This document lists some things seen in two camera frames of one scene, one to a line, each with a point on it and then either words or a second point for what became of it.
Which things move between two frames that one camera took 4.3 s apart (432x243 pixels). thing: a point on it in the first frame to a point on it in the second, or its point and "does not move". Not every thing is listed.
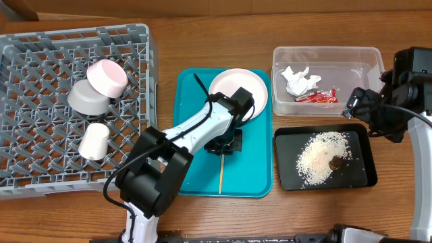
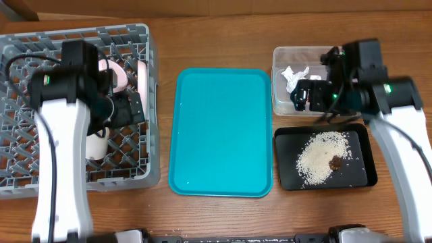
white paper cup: x=94 y=144 does not move
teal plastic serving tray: x=248 y=173 does not move
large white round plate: x=228 y=82 to x=142 y=78
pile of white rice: x=313 y=158 does not move
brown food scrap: x=335 y=163 does not move
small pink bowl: x=107 y=77 does not move
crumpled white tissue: x=298 y=84 does not move
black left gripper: x=237 y=144 to x=125 y=116
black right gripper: x=354 y=104 to x=302 y=96
